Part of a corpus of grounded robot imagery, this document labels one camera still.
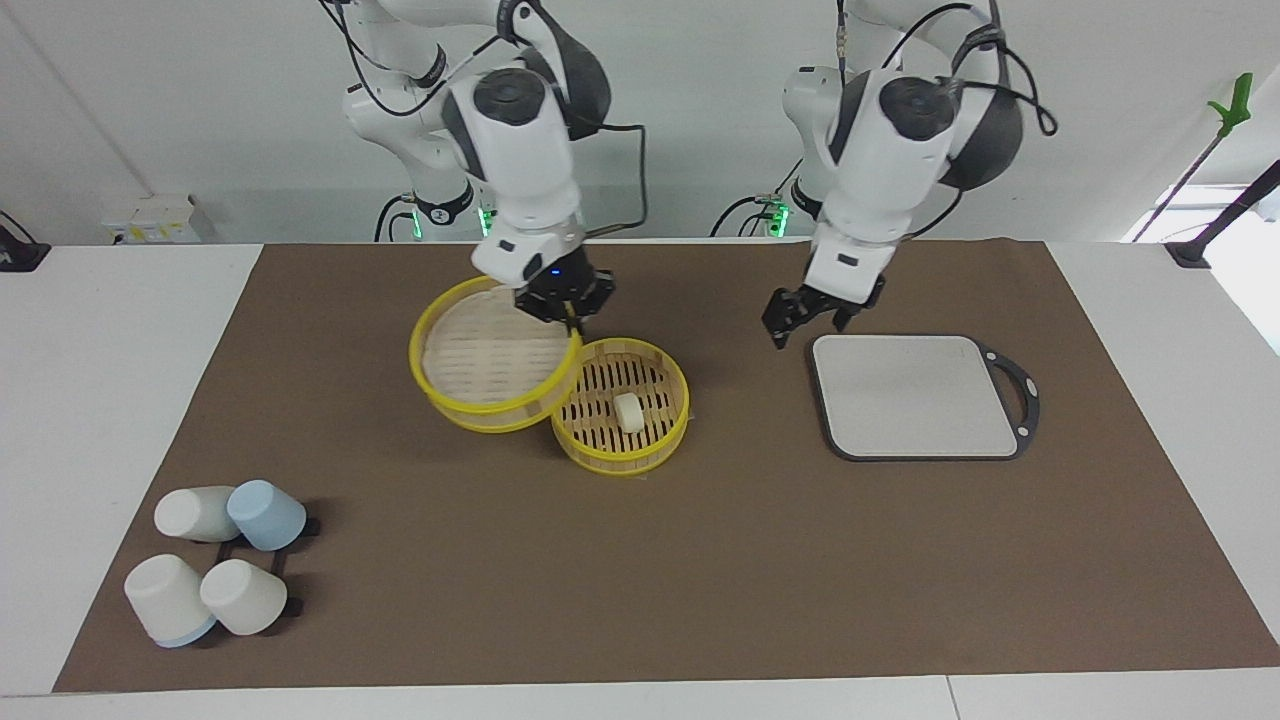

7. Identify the white board with dark rim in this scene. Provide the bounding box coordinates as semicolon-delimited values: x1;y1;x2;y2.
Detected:
806;333;1041;462

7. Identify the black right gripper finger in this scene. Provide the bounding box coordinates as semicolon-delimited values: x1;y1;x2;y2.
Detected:
564;266;617;337
515;284;567;323

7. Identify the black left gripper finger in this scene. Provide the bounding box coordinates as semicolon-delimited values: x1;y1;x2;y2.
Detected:
762;286;817;350
830;278;887;334

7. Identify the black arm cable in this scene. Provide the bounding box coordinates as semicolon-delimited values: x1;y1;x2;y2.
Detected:
838;0;1060;241
325;0;649;241

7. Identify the pole with green tip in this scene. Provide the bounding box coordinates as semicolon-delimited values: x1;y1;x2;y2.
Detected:
1130;72;1254;243

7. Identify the plain white cup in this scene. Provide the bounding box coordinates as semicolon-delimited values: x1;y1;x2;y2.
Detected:
199;559;289;636
154;486;241;543

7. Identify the black cup rack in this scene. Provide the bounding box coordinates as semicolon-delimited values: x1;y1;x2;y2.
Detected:
205;515;321;641

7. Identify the light blue cup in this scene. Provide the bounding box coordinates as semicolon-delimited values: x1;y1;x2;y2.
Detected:
227;480;308;552

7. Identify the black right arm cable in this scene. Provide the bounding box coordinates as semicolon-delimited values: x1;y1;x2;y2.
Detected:
325;0;649;241

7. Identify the brown table mat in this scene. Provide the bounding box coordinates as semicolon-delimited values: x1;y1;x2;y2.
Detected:
52;240;1280;693

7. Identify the black table clamp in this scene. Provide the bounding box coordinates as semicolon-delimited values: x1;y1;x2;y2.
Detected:
0;212;51;273

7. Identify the white wall socket box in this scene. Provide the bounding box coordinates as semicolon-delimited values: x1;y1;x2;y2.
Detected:
103;195;216;244

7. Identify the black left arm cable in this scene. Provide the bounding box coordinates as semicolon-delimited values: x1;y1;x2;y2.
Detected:
838;0;1060;241

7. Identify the white cup with blue rim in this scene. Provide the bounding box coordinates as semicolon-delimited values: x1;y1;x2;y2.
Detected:
124;554;217;649

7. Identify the yellow bamboo steamer lid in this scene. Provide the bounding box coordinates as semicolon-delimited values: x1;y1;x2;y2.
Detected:
408;276;584;435

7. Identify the black slanted stand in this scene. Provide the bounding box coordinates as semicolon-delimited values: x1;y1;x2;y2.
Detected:
1165;160;1280;269

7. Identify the yellow bamboo steamer basket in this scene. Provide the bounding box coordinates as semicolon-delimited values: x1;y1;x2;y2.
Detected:
551;338;691;478

